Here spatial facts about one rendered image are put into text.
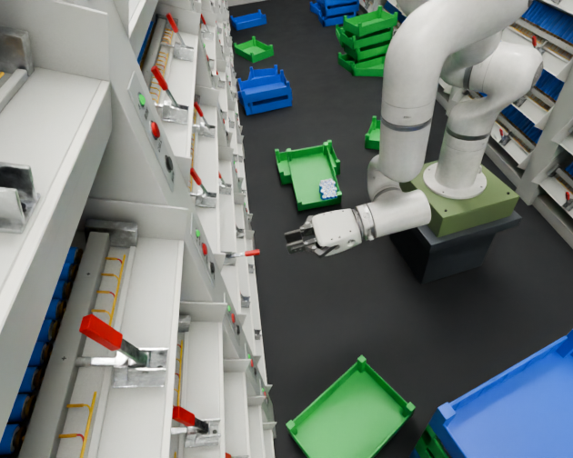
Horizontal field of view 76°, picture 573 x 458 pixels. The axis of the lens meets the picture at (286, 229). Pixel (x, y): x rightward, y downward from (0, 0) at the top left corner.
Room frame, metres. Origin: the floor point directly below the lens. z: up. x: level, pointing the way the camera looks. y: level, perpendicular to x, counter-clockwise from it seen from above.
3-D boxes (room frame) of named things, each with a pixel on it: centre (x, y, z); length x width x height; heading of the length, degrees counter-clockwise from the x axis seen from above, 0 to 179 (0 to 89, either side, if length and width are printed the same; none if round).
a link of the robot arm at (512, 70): (0.86, -0.59, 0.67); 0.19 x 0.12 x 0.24; 44
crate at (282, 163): (1.54, -0.16, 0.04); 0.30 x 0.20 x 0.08; 92
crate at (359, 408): (0.31, -0.10, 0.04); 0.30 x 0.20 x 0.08; 122
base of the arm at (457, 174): (0.88, -0.56, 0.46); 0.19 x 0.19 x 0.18
